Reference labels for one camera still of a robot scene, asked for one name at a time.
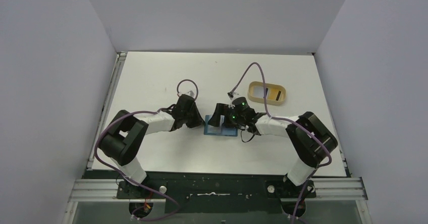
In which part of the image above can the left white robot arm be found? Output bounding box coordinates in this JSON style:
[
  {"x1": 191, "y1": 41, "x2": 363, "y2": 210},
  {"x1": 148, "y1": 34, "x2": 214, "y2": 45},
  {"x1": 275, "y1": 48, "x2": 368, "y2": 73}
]
[{"x1": 95, "y1": 94, "x2": 205, "y2": 198}]

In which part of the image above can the yellow credit card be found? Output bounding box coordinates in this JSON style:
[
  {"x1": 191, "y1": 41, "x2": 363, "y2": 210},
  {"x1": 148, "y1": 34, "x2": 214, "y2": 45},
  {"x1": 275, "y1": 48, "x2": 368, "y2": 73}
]
[{"x1": 266, "y1": 88, "x2": 282, "y2": 101}]

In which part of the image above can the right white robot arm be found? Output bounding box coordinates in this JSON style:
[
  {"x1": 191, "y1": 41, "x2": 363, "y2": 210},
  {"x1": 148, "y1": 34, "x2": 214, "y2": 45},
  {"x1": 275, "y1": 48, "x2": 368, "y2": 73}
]
[{"x1": 207, "y1": 97, "x2": 338, "y2": 197}]

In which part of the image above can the blue leather card holder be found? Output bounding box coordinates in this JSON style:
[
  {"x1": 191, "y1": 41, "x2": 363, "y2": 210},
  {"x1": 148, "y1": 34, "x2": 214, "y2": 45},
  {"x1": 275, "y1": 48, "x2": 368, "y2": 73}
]
[{"x1": 204, "y1": 115, "x2": 238, "y2": 137}]

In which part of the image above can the aluminium rail frame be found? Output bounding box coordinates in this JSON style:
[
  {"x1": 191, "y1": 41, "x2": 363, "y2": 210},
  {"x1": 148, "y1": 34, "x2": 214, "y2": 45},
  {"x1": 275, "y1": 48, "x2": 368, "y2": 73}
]
[{"x1": 70, "y1": 51, "x2": 371, "y2": 223}]

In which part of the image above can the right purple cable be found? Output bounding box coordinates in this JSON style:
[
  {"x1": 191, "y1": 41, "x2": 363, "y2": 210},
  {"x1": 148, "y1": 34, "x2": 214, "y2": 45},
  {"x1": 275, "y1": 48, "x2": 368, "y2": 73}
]
[{"x1": 229, "y1": 62, "x2": 332, "y2": 224}]

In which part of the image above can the beige oval tray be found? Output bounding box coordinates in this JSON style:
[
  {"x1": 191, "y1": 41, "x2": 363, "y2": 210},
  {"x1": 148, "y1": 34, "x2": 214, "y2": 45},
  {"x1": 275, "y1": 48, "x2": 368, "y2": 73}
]
[{"x1": 247, "y1": 81, "x2": 286, "y2": 106}]

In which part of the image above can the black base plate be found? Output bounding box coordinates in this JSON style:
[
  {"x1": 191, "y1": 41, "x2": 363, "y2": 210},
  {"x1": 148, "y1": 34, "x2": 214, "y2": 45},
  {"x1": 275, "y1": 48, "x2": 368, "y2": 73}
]
[{"x1": 82, "y1": 171, "x2": 318, "y2": 216}]

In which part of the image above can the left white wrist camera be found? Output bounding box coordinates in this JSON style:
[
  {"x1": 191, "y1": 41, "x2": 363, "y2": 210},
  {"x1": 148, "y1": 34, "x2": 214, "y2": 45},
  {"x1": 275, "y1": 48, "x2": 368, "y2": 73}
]
[{"x1": 184, "y1": 90, "x2": 195, "y2": 98}]

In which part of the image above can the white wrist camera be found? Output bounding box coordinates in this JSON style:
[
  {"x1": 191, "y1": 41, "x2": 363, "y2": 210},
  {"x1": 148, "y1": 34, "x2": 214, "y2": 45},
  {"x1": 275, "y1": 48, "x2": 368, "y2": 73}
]
[
  {"x1": 227, "y1": 92, "x2": 240, "y2": 101},
  {"x1": 184, "y1": 90, "x2": 195, "y2": 98}
]

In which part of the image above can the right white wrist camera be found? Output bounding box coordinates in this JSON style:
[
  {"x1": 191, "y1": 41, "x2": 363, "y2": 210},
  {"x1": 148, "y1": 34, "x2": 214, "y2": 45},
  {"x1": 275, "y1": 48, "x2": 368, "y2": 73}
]
[{"x1": 227, "y1": 92, "x2": 240, "y2": 101}]

